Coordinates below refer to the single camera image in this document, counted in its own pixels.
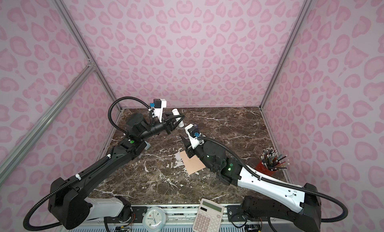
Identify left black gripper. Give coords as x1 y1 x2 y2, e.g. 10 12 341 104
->
138 112 184 143

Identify beige envelope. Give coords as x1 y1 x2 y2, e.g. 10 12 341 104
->
180 151 206 175

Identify white glue stick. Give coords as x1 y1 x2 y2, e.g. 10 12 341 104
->
172 109 185 128

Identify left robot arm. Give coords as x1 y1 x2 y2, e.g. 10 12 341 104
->
48 112 185 230

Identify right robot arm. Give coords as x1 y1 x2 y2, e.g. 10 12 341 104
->
181 137 321 232

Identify light blue box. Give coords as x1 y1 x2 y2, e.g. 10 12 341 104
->
145 142 151 150

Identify white calculator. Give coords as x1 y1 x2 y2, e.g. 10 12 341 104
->
193 199 224 232

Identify white round clock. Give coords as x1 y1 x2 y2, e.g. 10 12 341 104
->
142 207 167 232

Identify red pen holder cup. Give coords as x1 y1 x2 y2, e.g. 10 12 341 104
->
256 147 290 176

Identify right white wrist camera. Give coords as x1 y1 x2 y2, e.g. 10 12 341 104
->
185 124 204 150

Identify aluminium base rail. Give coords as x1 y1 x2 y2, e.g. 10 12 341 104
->
72 204 301 232

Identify right black corrugated cable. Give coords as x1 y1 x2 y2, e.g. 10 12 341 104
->
199 136 349 223

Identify black corrugated cable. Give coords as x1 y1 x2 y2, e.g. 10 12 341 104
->
23 96 151 232
199 136 349 223

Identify left black corrugated cable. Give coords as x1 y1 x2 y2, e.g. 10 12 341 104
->
23 96 151 232

